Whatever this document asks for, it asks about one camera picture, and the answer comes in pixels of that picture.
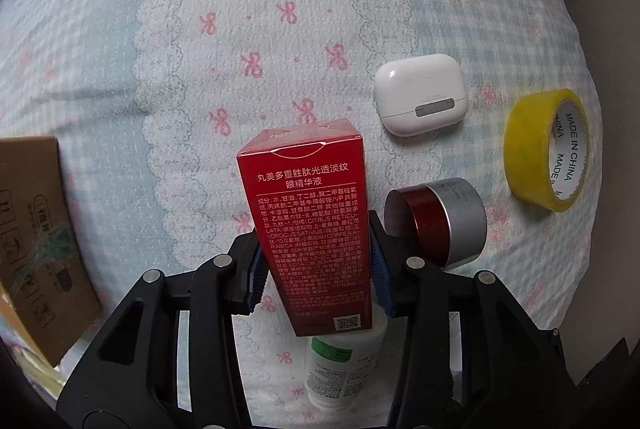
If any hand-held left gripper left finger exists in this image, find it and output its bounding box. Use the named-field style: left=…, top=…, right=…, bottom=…
left=56, top=234, right=271, bottom=429

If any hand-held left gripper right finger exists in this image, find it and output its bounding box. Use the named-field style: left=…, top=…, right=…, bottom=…
left=368, top=210, right=629, bottom=429

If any red cosmetic box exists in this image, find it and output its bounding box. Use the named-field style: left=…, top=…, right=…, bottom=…
left=236, top=118, right=375, bottom=338

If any red and silver jar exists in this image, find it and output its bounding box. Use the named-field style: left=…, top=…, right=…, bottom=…
left=384, top=177, right=488, bottom=270

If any white bottle green label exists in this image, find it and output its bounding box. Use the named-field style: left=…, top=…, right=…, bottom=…
left=306, top=309, right=390, bottom=410

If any white earbuds case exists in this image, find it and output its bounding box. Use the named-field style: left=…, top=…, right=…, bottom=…
left=373, top=54, right=468, bottom=138

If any yellow tape roll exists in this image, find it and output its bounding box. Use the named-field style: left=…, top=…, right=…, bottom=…
left=502, top=88, right=591, bottom=214

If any brown cardboard box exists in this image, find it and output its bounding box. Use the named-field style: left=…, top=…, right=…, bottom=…
left=0, top=136, right=103, bottom=367

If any floral checked bedsheet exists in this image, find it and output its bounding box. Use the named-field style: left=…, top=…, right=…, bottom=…
left=0, top=0, right=623, bottom=429

